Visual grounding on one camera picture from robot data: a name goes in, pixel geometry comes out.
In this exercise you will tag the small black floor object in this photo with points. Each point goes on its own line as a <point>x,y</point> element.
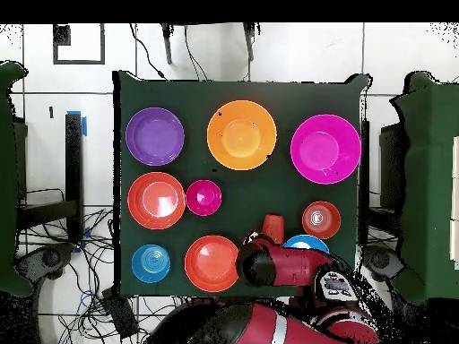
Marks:
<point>51,112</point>

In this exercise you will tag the large yellow-orange bowl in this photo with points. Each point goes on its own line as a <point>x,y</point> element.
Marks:
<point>242,136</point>

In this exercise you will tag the orange cup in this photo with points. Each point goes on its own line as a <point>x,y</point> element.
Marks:
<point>273,227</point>

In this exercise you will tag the black square floor frame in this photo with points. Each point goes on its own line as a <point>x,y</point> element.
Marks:
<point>61,36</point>

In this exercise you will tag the small light blue bowl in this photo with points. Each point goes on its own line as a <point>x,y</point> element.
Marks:
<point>150,263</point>

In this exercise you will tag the blue tape strip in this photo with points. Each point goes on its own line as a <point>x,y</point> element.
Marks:
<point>84,125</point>

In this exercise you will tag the grey stand leg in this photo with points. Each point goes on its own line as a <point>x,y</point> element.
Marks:
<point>167,46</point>
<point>250,43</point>

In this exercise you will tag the large pink bowl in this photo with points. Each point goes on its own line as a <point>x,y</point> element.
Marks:
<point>325,148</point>

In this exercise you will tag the black metal stand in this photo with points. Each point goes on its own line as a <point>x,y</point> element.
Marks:
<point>364,161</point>
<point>74,172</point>

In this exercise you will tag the black floor power box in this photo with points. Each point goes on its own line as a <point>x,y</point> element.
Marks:
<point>120,315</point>

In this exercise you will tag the wide red-orange bowl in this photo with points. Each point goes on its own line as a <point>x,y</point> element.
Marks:
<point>209,263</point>
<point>156,200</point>

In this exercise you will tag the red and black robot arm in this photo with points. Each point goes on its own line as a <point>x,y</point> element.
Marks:
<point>287,261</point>

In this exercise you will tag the dark green tablecloth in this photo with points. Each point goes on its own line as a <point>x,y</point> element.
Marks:
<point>251,186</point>

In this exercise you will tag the green cloth covered table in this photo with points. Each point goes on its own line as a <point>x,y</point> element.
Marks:
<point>430,179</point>
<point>7,179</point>

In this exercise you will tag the wide purple bowl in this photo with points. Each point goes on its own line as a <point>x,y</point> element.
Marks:
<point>155,136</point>

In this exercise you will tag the small magenta bowl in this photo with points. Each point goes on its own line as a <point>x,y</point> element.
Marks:
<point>203,197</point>

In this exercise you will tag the small orange bowl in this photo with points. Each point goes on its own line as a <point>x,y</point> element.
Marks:
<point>321,220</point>

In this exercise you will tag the large blue bowl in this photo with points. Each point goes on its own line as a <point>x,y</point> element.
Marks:
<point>304,243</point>

